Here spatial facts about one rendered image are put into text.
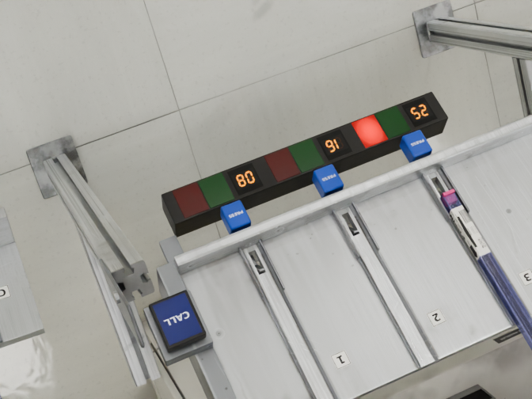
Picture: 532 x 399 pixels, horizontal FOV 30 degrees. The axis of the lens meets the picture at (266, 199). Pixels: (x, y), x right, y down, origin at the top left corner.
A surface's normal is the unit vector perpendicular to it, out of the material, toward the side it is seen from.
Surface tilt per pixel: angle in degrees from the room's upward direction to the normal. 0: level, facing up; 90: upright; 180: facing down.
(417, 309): 44
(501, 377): 0
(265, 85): 0
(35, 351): 0
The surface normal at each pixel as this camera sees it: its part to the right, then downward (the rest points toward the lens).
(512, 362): 0.33, 0.23
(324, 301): 0.04, -0.46
